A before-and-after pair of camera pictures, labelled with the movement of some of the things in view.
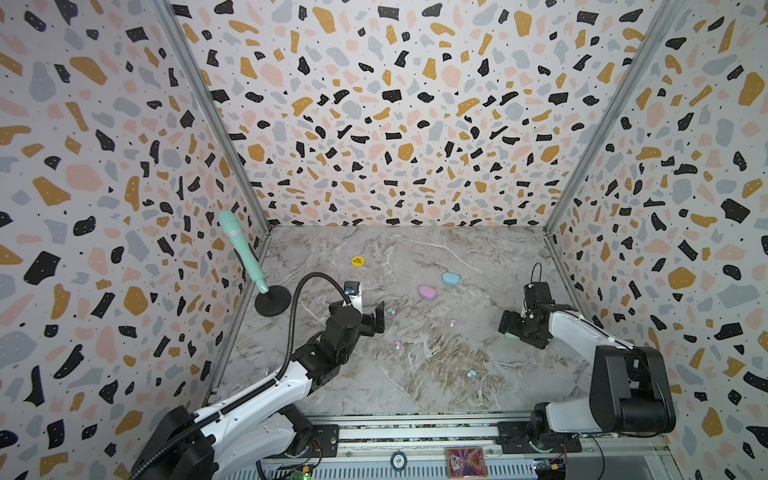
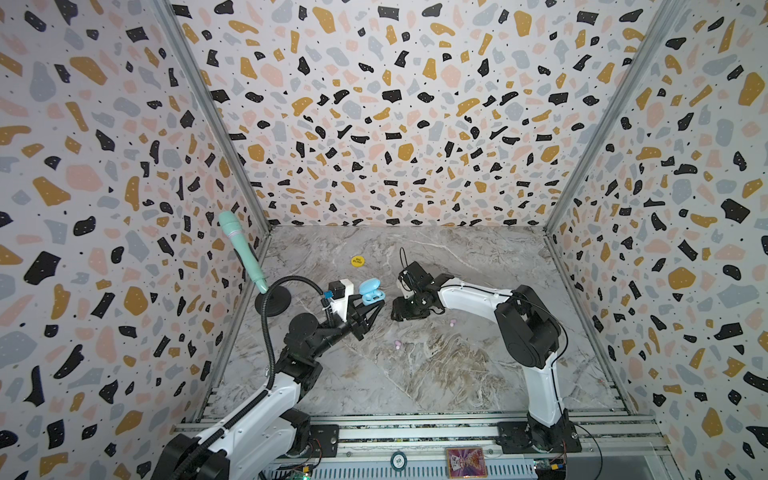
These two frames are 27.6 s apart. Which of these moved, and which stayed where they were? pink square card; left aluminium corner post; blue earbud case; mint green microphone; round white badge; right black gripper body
Moved: right black gripper body; blue earbud case
Stayed: mint green microphone; pink square card; round white badge; left aluminium corner post
